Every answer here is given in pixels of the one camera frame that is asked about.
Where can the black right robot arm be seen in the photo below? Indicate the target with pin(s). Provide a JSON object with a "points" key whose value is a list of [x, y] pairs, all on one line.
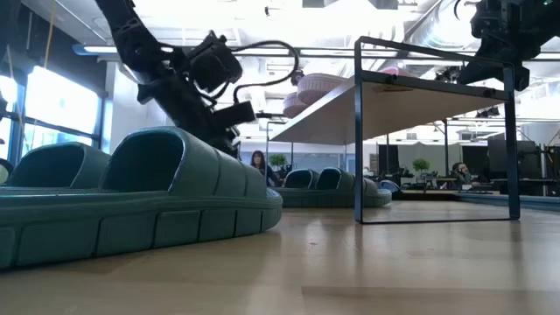
{"points": [[552, 17]]}

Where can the person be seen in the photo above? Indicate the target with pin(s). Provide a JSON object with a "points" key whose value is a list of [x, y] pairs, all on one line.
{"points": [[461, 172], [258, 164]]}

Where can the wooden shelf black metal frame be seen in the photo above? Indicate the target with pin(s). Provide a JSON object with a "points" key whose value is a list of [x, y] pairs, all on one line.
{"points": [[394, 109]]}

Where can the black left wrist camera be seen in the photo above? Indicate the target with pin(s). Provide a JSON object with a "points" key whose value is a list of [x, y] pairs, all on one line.
{"points": [[236, 114]]}

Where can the large office window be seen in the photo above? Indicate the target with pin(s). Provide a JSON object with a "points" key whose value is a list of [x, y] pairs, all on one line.
{"points": [[57, 105]]}

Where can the black aluminium table frame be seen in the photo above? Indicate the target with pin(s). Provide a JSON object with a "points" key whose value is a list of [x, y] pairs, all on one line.
{"points": [[538, 202]]}

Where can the black ceiling spotlight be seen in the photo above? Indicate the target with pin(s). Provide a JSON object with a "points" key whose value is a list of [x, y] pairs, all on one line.
{"points": [[297, 79]]}

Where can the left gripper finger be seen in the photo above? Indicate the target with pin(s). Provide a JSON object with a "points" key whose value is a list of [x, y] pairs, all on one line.
{"points": [[228, 140]]}

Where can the silver ceiling air duct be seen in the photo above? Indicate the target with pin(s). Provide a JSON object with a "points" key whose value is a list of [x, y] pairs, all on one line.
{"points": [[420, 26]]}

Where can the background potted plant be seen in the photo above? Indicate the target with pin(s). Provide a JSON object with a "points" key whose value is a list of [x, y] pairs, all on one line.
{"points": [[421, 165], [277, 161]]}

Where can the black ceiling light rail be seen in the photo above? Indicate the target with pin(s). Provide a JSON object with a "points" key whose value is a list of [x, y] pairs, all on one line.
{"points": [[328, 52]]}

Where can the pink rubber slide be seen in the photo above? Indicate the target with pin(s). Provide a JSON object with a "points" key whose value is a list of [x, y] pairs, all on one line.
{"points": [[319, 87], [292, 107]]}

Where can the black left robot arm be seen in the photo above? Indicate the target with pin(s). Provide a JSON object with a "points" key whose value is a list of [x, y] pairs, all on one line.
{"points": [[131, 39]]}

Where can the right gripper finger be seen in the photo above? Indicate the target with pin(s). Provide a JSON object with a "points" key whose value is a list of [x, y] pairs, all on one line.
{"points": [[485, 65]]}

